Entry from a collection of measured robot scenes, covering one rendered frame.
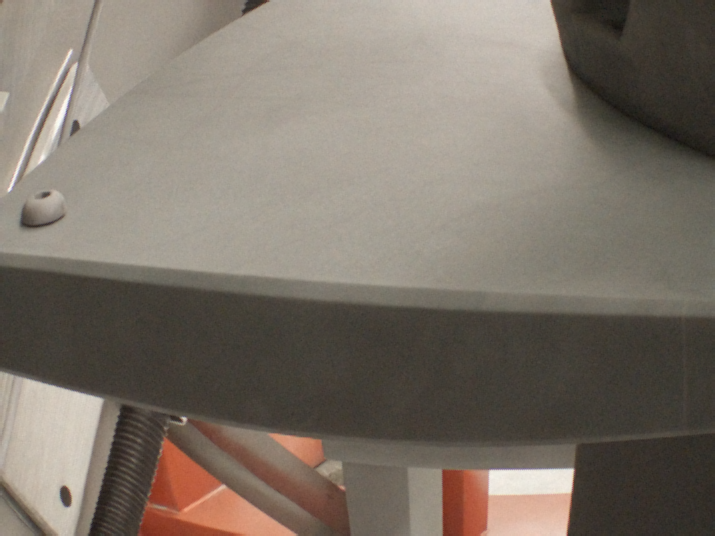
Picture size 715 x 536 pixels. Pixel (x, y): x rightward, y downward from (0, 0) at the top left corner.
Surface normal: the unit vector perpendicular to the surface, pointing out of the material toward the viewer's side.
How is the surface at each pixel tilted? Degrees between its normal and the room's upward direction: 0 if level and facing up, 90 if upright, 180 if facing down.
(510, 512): 0
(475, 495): 90
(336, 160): 0
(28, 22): 90
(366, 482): 90
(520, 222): 0
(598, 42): 91
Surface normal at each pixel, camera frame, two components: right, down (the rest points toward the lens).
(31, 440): 0.88, 0.08
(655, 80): -0.82, 0.27
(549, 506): -0.08, -0.94
